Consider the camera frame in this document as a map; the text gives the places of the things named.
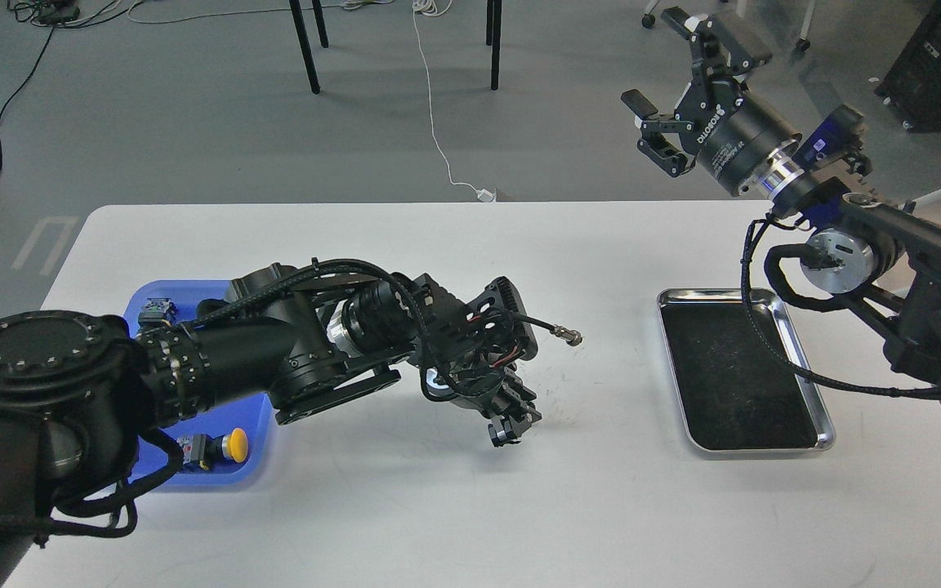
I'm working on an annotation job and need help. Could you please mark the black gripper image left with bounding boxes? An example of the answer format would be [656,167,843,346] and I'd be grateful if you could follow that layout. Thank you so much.
[426,359,542,448]

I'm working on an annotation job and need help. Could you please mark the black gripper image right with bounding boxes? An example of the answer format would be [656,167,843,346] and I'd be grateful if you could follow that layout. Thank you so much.
[621,7,802,196]

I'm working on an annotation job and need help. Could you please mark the black robot arm image left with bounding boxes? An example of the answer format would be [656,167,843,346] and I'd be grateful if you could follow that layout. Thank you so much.
[0,258,582,586]

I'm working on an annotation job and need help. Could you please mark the silver metal tray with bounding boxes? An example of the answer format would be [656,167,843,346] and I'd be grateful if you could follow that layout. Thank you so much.
[657,289,836,458]

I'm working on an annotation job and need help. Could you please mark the blue plastic tray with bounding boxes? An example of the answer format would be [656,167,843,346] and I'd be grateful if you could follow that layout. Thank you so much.
[123,279,274,492]

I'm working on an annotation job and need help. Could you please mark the white rolling chair base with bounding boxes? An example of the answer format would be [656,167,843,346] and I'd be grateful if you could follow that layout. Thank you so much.
[641,0,817,83]

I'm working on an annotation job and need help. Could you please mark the black table legs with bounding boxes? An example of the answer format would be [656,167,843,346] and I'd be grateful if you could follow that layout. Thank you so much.
[288,0,503,95]

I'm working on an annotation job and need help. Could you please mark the white cable on floor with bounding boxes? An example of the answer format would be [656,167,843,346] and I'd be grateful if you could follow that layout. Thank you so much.
[340,0,496,201]

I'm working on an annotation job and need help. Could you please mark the yellow push button switch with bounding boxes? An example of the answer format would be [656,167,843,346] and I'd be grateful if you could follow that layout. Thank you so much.
[175,427,250,471]

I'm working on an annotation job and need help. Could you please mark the small black blue switch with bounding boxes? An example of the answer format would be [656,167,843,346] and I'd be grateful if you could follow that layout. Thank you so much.
[137,298,178,331]

